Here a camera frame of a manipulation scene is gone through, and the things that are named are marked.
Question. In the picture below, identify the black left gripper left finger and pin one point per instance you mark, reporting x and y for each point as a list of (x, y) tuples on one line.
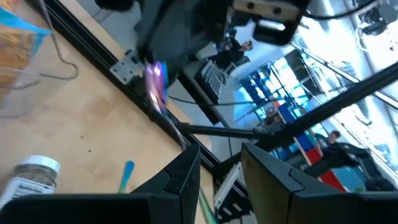
[(183, 186)]

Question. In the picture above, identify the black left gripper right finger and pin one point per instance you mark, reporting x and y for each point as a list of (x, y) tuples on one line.
[(273, 193)]

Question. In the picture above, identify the silver cap spice jar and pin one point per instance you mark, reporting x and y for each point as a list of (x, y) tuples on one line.
[(31, 177)]

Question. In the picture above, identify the blue ramen packet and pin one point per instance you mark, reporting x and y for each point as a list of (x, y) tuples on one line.
[(18, 46)]

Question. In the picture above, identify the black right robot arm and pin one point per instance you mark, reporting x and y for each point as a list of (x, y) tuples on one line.
[(174, 28)]

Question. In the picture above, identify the silver aluminium extrusion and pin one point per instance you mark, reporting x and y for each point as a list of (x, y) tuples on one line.
[(228, 183)]

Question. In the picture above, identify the blue plastic bin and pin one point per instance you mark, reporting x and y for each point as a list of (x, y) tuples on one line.
[(286, 113), (304, 141)]

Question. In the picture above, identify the person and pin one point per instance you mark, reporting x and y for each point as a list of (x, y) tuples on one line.
[(331, 138), (236, 51)]

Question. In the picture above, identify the backlit black keyboard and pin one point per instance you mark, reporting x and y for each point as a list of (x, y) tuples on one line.
[(211, 79)]

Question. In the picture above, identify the grey desk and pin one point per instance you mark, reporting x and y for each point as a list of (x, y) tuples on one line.
[(192, 74)]

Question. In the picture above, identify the blue bin shelf rack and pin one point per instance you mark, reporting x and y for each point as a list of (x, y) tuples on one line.
[(258, 81)]

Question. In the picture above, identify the clear plastic bin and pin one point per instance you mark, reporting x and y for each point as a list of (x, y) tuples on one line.
[(31, 96)]

